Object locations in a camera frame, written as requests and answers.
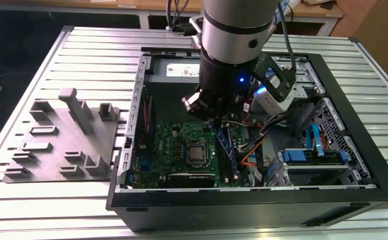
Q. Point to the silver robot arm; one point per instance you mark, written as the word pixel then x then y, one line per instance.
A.
pixel 233 27

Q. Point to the grey power supply unit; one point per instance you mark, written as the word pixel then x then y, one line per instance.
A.
pixel 167 100

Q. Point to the silver drive cage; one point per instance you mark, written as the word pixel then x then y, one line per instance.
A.
pixel 307 83

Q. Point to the green motherboard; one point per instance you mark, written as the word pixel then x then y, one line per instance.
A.
pixel 167 140

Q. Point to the silver CPU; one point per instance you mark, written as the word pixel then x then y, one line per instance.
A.
pixel 197 153

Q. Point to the blue disk carrier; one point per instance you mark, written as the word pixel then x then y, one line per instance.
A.
pixel 300 156

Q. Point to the wooden desk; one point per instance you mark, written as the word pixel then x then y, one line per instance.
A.
pixel 318 11

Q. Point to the black graphics card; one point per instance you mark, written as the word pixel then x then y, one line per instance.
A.
pixel 191 178

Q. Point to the silver disk bay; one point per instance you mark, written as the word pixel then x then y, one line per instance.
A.
pixel 318 175

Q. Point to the black PC case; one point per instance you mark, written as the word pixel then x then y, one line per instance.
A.
pixel 213 207

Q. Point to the grey parts rack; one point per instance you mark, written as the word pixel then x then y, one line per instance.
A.
pixel 64 140

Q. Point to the brown wooden cabinet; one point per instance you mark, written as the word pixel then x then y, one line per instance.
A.
pixel 381 25

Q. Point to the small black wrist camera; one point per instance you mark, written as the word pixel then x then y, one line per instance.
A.
pixel 196 107

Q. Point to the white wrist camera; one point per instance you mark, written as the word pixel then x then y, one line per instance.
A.
pixel 274 102

